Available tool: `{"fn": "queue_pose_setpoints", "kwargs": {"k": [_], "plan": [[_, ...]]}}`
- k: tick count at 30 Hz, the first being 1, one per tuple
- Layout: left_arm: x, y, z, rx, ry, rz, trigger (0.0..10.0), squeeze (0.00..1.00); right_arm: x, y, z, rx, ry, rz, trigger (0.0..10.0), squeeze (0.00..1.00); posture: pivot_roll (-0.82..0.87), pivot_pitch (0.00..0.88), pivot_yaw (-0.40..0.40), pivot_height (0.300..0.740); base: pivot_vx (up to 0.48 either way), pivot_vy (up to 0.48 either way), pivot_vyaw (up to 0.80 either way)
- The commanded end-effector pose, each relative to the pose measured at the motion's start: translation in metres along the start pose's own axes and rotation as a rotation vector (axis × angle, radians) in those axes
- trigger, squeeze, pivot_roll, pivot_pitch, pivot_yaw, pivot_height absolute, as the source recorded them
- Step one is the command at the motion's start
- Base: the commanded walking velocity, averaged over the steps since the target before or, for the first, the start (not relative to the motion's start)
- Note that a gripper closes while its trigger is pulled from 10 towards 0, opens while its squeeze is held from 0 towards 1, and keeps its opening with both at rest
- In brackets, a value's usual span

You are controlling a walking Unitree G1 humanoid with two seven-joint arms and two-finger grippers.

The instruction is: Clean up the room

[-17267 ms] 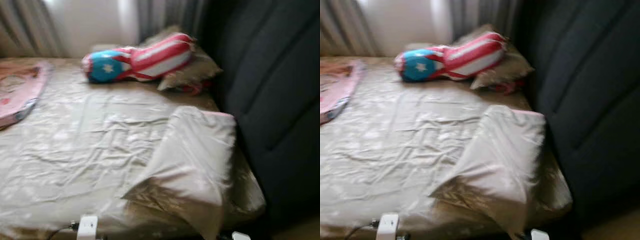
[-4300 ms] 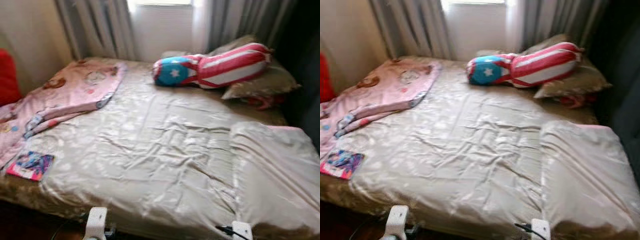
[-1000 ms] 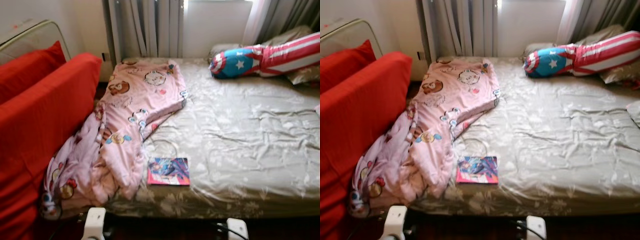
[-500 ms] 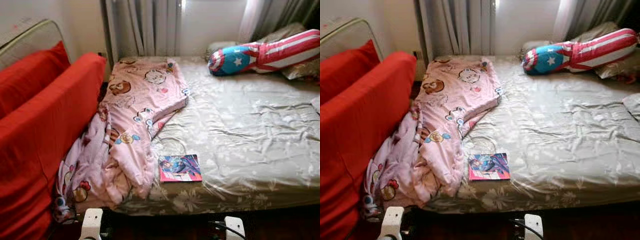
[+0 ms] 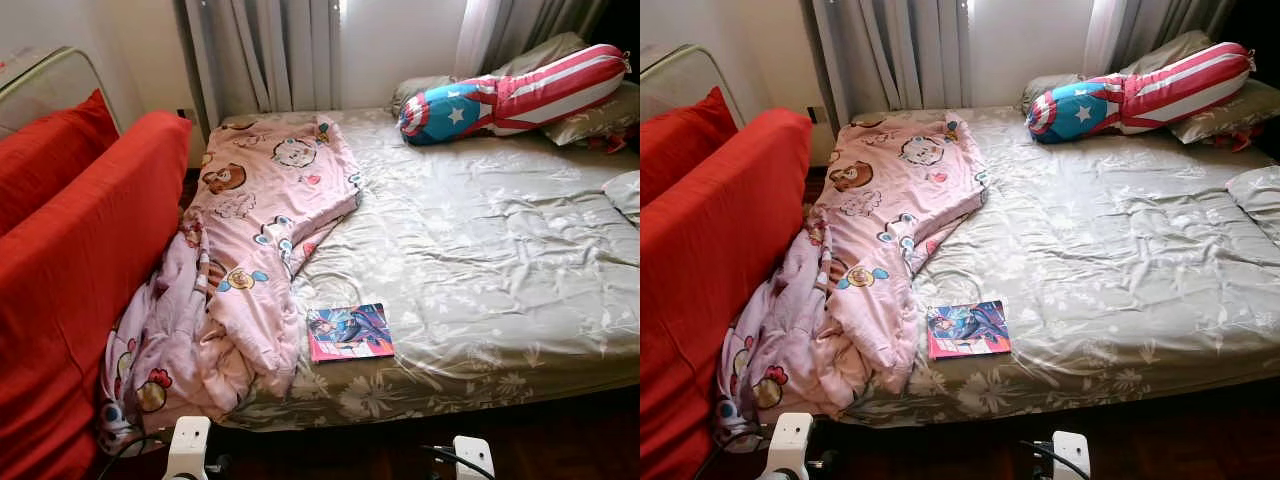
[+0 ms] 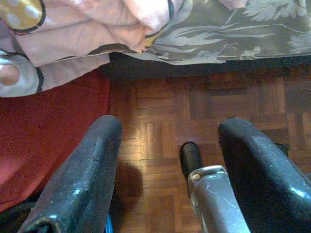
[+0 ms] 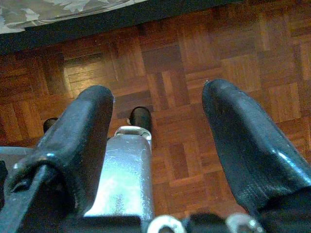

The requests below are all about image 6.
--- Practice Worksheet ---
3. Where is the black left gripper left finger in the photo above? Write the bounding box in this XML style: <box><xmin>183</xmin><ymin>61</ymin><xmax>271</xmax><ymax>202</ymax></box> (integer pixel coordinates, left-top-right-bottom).
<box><xmin>18</xmin><ymin>115</ymin><xmax>123</xmax><ymax>233</ymax></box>

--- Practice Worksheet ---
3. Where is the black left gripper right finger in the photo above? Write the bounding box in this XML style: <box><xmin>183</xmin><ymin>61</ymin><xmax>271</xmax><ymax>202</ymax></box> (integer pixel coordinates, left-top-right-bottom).
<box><xmin>217</xmin><ymin>117</ymin><xmax>311</xmax><ymax>233</ymax></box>

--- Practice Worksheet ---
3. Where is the silver robot left leg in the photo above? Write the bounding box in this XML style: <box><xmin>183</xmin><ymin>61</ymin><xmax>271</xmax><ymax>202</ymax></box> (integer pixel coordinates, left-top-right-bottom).
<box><xmin>179</xmin><ymin>142</ymin><xmax>251</xmax><ymax>233</ymax></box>

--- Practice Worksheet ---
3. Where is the large red cushion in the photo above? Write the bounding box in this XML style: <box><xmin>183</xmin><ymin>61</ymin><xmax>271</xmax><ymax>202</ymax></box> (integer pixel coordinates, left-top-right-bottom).
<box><xmin>0</xmin><ymin>70</ymin><xmax>111</xmax><ymax>212</ymax></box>

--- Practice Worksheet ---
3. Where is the pink cartoon print blanket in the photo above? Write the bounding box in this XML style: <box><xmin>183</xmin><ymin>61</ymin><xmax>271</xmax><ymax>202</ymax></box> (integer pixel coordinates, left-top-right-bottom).
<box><xmin>0</xmin><ymin>0</ymin><xmax>248</xmax><ymax>98</ymax></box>

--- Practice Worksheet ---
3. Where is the bed with grey floral sheet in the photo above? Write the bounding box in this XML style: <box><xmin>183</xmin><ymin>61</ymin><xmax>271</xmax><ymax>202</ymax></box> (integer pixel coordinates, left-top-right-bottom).
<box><xmin>99</xmin><ymin>0</ymin><xmax>311</xmax><ymax>80</ymax></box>

